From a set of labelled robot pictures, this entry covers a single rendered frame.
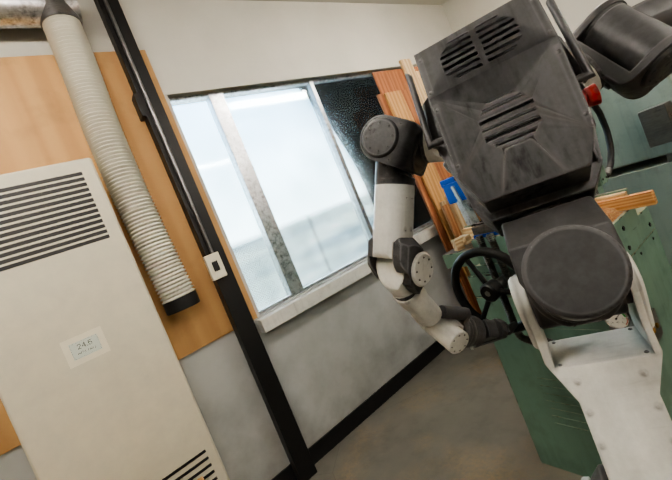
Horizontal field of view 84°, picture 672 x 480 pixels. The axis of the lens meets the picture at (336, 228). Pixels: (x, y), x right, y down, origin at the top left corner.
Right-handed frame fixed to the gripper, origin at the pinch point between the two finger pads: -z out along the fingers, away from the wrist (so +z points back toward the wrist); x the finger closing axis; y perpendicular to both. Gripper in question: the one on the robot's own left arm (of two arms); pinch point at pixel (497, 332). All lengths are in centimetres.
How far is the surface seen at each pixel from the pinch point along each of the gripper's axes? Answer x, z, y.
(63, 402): -101, 106, 0
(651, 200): 44, -25, 26
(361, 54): -62, -36, 233
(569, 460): -24, -55, -38
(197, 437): -107, 59, -14
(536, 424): -28, -48, -25
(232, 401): -133, 36, 1
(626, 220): 36.8, -23.3, 23.2
